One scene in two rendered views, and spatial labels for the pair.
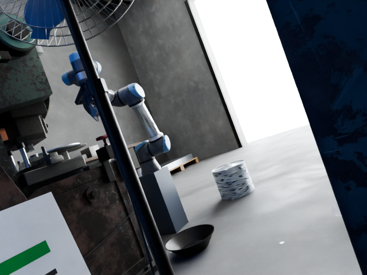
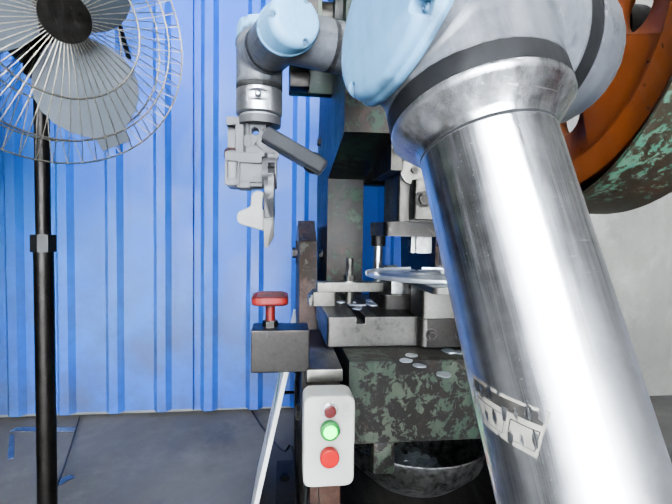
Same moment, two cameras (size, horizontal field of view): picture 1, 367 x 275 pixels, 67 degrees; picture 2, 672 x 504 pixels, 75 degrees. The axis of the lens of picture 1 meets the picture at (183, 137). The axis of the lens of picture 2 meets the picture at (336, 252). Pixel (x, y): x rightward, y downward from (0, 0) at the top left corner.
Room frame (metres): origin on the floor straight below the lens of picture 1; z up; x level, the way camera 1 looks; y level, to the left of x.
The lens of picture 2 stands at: (2.03, -0.05, 0.87)
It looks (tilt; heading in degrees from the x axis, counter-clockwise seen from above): 3 degrees down; 135
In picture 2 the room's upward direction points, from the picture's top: 1 degrees clockwise
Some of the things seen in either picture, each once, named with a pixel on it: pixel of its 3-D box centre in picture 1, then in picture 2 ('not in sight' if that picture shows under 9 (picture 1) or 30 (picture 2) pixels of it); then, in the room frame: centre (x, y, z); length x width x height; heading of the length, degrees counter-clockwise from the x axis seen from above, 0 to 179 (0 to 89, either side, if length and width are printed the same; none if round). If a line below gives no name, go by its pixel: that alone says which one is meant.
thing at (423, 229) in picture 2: (25, 144); (418, 235); (1.46, 0.79, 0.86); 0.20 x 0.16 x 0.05; 52
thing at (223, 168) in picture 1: (228, 166); not in sight; (2.36, -0.27, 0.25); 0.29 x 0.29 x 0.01
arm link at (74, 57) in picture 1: (79, 64); (260, 56); (1.43, 0.37, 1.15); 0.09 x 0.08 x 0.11; 162
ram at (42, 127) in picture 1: (22, 112); (427, 154); (1.49, 0.76, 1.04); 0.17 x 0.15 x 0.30; 142
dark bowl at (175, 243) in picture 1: (191, 241); not in sight; (1.57, 0.17, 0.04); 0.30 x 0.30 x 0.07
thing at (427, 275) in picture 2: (54, 152); (437, 274); (1.56, 0.71, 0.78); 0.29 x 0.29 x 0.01
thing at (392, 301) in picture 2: (34, 169); (417, 296); (1.46, 0.79, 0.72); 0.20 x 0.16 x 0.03; 52
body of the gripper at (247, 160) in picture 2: (90, 92); (254, 155); (1.42, 0.37, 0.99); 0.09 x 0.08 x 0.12; 52
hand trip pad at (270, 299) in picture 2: (105, 142); (270, 315); (1.44, 0.39, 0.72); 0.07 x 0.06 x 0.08; 142
